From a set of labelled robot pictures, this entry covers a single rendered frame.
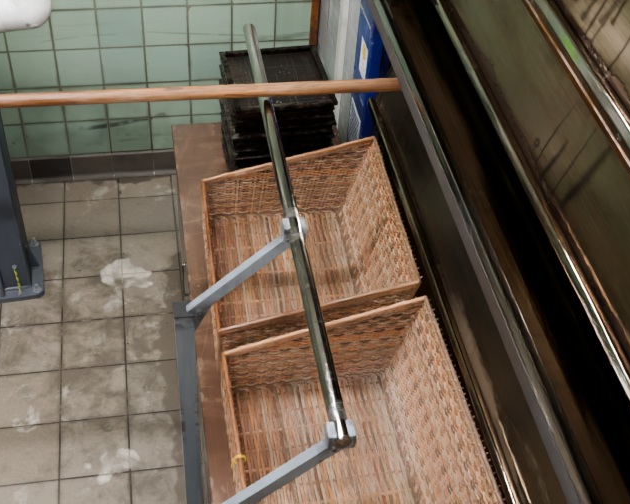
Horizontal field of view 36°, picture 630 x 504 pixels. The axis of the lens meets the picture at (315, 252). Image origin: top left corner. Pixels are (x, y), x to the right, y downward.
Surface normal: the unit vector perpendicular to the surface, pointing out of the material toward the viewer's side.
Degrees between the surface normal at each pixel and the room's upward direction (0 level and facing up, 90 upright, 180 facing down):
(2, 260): 90
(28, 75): 90
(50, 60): 90
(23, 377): 0
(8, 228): 90
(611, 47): 70
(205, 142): 0
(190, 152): 0
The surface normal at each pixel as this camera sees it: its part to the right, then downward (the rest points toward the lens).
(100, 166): 0.17, 0.70
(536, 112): -0.91, -0.17
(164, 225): 0.06, -0.71
